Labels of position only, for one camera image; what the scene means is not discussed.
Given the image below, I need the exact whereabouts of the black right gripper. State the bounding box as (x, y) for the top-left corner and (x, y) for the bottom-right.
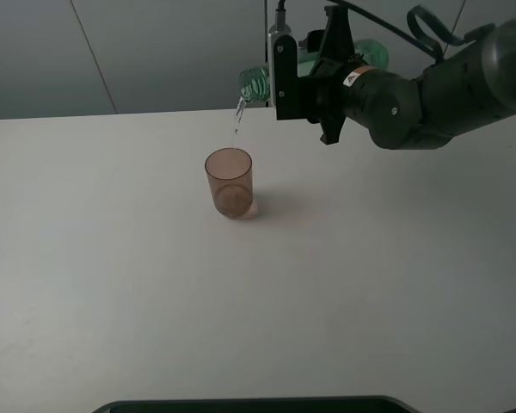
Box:
(299, 5), (426, 150)

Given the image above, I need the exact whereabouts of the green transparent plastic bottle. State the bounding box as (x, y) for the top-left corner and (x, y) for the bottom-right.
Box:
(239, 39), (390, 103)

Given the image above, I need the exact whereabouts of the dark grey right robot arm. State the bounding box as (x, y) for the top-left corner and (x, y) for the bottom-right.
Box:
(289, 1), (516, 150)

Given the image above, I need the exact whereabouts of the pink translucent plastic cup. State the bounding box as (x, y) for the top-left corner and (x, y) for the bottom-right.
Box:
(205, 147), (258, 220)

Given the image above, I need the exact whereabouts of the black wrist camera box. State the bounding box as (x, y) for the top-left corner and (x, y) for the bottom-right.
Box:
(267, 24), (304, 120)

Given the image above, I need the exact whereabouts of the black cable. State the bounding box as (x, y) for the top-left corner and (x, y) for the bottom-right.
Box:
(276, 0), (516, 169)

